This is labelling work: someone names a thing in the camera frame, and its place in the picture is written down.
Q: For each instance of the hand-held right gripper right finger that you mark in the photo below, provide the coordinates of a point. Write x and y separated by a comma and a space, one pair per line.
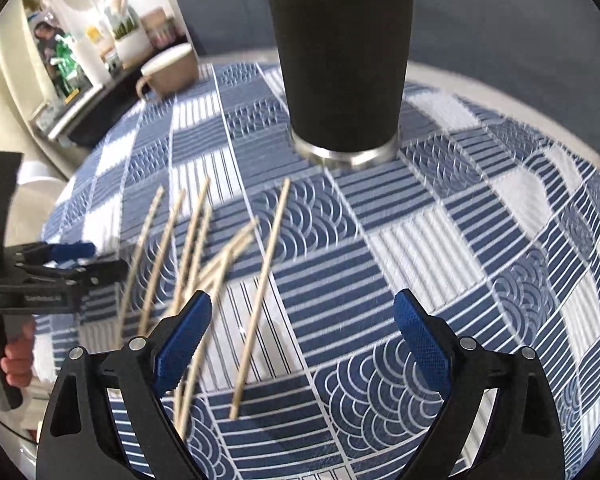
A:
422, 340

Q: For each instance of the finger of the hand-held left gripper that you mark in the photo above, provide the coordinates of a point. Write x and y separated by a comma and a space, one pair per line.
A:
95, 271
70, 251

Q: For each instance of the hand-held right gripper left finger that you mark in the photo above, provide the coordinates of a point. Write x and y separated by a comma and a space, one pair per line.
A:
185, 340

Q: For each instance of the bunch of wooden chopsticks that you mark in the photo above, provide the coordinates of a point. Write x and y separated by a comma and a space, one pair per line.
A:
263, 285

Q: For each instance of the black utensil holder cup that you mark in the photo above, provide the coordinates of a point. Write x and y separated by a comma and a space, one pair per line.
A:
340, 60

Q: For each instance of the person's left hand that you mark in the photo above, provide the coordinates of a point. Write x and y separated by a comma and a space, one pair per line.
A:
21, 360

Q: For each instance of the blue white patterned tablecloth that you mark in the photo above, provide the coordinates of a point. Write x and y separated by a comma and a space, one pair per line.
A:
430, 240

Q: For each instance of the black side table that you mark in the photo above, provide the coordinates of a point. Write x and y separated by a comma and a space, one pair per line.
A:
105, 115

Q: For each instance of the green bottle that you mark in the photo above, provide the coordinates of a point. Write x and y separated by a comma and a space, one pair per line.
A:
69, 67

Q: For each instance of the white bottle with yellow label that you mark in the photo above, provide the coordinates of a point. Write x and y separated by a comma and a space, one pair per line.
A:
94, 55

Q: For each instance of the beige ceramic mug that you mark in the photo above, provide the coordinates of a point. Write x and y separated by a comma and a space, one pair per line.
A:
172, 72

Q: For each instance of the white planter with green grass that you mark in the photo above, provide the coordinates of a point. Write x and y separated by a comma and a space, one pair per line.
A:
132, 47

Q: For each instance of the pink box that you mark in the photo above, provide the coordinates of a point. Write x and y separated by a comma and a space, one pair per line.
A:
162, 27

